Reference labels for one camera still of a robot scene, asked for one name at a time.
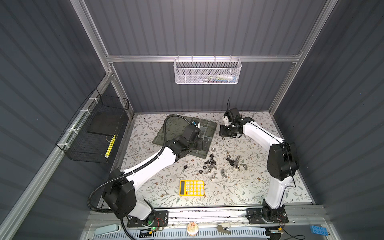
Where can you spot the light blue flat device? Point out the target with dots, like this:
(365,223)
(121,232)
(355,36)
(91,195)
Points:
(109,229)

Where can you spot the yellow calculator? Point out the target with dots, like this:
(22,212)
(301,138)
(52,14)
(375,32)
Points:
(191,188)

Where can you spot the silver wing nut pile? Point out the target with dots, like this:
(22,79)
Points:
(236,162)

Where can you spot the white wire wall basket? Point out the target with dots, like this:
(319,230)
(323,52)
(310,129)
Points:
(211,71)

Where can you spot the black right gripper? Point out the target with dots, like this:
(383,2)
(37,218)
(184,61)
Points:
(222,133)

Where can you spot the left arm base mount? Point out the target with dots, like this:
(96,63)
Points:
(155,219)

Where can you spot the round wooden object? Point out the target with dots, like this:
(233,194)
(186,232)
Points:
(192,229)

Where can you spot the blue toy brick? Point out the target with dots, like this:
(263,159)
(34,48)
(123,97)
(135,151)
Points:
(319,230)

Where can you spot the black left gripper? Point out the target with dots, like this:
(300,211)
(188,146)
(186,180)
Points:
(200,146)

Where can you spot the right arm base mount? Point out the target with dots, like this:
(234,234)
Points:
(265,215)

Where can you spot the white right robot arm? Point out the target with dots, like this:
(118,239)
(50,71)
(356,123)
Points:
(282,162)

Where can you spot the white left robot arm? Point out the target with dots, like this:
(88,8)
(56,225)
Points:
(120,195)

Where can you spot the black wire wall basket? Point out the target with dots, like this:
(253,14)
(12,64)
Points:
(88,138)

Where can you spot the green transparent organizer box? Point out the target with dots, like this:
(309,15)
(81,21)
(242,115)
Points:
(176,127)

